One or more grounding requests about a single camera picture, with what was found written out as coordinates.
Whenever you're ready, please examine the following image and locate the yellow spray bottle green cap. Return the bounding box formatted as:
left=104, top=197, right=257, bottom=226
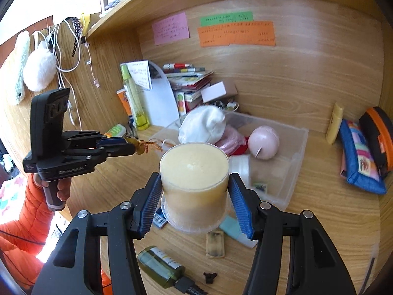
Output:
left=120, top=64, right=150, bottom=130

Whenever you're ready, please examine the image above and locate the stack of colourful booklets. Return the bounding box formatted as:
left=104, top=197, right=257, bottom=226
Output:
left=166, top=69, right=215, bottom=94

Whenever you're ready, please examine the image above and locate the small gold tasselled charm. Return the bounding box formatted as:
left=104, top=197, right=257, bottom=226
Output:
left=124, top=138, right=162, bottom=156

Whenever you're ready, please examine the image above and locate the white green hanging towel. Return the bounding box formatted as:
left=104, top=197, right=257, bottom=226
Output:
left=11, top=32, right=31, bottom=105

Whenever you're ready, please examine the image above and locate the wooden shelf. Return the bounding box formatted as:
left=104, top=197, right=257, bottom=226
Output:
left=87, top=0, right=215, bottom=39

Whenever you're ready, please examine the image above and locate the orange paper note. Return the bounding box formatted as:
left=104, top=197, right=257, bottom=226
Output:
left=197, top=21, right=276, bottom=48

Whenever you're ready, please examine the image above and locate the orange cardboard box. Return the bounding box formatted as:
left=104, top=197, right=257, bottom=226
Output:
left=117, top=88, right=134, bottom=117

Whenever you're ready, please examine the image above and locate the white mesh drawstring bag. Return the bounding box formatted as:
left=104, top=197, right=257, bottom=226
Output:
left=178, top=105, right=227, bottom=144

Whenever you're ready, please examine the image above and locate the teal tube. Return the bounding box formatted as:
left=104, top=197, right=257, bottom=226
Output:
left=219, top=215, right=258, bottom=249

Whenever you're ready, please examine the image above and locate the red small box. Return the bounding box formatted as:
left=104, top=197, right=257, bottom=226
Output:
left=184, top=90, right=203, bottom=111

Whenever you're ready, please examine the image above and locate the person's left hand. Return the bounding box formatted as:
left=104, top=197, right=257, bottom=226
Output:
left=33, top=174, right=73, bottom=206

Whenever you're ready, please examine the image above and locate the black orange zip case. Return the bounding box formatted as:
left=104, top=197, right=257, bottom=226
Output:
left=359, top=106, right=393, bottom=179

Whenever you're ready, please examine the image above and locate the pink ball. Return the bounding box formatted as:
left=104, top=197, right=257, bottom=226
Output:
left=248, top=125, right=280, bottom=160

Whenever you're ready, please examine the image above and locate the glass bowl with small clips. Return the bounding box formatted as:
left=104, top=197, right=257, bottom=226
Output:
left=212, top=98, right=240, bottom=113

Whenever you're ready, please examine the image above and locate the person's left forearm orange sleeve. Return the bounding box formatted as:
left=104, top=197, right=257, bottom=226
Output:
left=0, top=174, right=111, bottom=295

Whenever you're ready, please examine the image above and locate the printed white paper sheet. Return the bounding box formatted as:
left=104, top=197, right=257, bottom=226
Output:
left=127, top=61, right=153, bottom=90

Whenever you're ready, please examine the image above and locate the white earphone cable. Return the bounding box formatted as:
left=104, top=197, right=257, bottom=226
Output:
left=83, top=37, right=101, bottom=88

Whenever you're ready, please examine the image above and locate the white fluffy pad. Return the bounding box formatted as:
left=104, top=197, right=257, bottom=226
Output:
left=24, top=47, right=58, bottom=92

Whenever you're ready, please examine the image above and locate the clear plastic storage box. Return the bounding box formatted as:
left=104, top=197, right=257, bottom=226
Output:
left=149, top=111, right=309, bottom=212

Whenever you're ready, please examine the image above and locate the fruit printed box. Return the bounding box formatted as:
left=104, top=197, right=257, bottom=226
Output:
left=176, top=91, right=188, bottom=116

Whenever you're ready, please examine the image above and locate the beige candle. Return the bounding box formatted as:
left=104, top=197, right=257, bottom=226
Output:
left=159, top=141, right=232, bottom=233

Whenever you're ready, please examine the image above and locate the blue barcode packet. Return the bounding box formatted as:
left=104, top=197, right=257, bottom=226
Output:
left=152, top=207, right=169, bottom=229

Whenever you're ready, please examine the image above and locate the green paper note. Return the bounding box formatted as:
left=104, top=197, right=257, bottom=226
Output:
left=200, top=12, right=253, bottom=27

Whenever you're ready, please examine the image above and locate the black dotted headband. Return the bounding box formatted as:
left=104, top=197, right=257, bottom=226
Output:
left=63, top=17, right=85, bottom=57

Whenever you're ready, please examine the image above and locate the pink cord bundle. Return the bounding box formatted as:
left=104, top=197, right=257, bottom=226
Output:
left=215, top=127, right=246, bottom=156

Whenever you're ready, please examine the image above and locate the blue patchwork pouch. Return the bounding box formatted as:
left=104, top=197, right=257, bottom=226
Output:
left=339, top=119, right=387, bottom=195

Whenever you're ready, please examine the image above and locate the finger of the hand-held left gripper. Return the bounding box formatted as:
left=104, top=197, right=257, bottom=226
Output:
left=63, top=144, right=138, bottom=162
left=63, top=131, right=130, bottom=148

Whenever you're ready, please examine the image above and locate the green glass pump bottle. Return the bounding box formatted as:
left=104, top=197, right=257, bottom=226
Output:
left=137, top=246, right=209, bottom=295

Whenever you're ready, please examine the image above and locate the wooden desktop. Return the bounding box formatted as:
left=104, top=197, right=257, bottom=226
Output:
left=61, top=123, right=387, bottom=295

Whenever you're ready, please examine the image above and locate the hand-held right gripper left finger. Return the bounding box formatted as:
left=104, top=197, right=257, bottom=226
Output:
left=31, top=172, right=163, bottom=295

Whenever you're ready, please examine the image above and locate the floral blanket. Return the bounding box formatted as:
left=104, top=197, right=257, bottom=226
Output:
left=0, top=154, right=31, bottom=216

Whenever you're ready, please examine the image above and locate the green orange sunscreen tube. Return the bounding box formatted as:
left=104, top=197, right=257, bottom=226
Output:
left=104, top=124, right=127, bottom=139

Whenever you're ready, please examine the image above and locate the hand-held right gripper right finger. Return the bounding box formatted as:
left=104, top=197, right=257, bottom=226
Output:
left=229, top=172, right=358, bottom=295

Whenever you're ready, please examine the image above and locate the white card box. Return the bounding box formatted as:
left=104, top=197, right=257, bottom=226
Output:
left=201, top=81, right=238, bottom=103

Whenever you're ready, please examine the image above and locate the white charging cable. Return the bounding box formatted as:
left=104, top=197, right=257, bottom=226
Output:
left=31, top=18, right=83, bottom=126

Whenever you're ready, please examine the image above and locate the pink paper note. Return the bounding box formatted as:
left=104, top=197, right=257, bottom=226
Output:
left=153, top=12, right=190, bottom=46

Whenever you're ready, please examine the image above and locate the beige cosmetic tube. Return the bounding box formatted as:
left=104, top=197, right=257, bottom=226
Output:
left=325, top=102, right=344, bottom=145

